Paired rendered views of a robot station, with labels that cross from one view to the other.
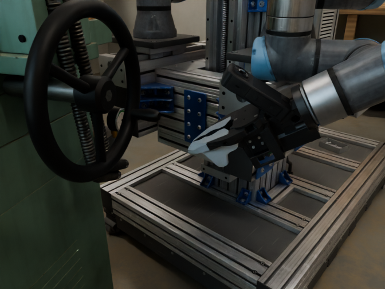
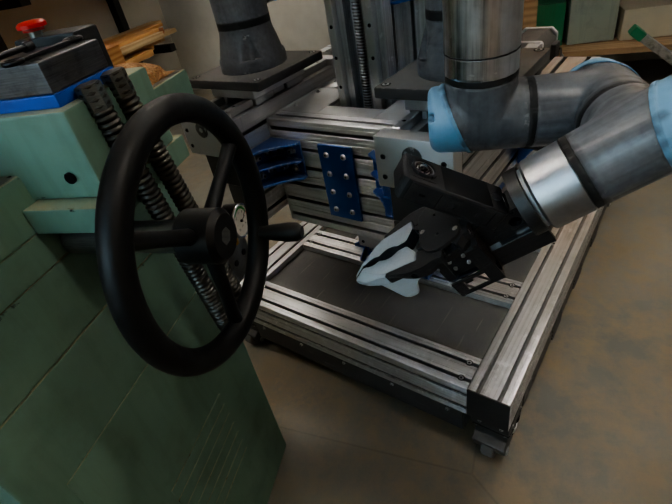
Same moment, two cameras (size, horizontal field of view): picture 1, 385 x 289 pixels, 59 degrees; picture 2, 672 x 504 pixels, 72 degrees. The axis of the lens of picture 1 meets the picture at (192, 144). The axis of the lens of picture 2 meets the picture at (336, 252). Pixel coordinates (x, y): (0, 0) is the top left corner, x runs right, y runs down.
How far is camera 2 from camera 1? 15 cm
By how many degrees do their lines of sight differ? 11
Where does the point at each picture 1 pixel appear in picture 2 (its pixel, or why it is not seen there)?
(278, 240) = (483, 322)
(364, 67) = (624, 140)
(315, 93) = (546, 188)
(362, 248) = (592, 298)
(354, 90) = (610, 178)
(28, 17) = (70, 146)
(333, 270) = (558, 339)
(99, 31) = not seen: hidden behind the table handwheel
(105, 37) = not seen: hidden behind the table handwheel
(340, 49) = (569, 92)
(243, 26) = (388, 30)
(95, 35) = not seen: hidden behind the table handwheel
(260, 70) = (445, 143)
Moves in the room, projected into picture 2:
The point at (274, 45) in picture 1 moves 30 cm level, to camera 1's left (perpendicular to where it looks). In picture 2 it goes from (464, 103) to (180, 160)
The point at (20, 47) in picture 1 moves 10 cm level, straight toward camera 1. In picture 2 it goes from (71, 189) to (84, 228)
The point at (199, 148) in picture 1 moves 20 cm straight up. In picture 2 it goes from (375, 280) to (348, 105)
